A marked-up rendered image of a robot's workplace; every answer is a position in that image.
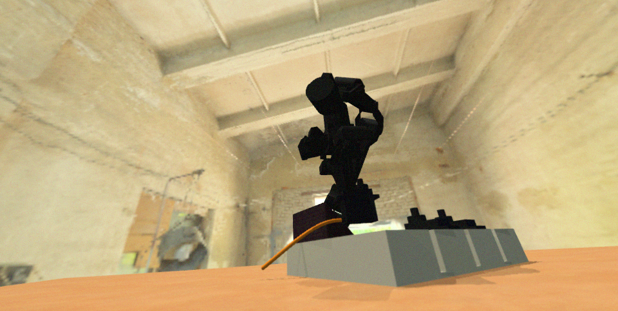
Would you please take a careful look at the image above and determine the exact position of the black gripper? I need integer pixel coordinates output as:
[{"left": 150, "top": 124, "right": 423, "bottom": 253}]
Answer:
[{"left": 319, "top": 118, "right": 374, "bottom": 195}]

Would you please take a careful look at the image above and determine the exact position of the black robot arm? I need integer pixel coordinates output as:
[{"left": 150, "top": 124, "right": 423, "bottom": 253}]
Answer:
[{"left": 298, "top": 73, "right": 384, "bottom": 219}]

